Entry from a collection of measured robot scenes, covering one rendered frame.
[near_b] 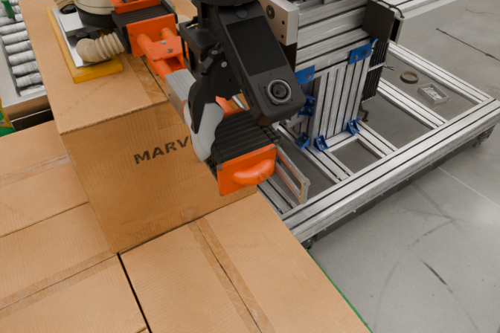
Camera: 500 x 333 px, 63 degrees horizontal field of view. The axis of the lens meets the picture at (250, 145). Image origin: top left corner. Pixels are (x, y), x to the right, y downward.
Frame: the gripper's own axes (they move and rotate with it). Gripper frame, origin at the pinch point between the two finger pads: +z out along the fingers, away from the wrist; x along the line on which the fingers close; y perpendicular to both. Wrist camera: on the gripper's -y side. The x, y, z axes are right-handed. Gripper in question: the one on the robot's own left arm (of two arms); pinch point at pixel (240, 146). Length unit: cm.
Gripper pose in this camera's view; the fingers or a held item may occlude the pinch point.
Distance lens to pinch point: 50.2
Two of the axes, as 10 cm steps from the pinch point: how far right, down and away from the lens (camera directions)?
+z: 0.0, 7.2, 7.0
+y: -4.7, -6.1, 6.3
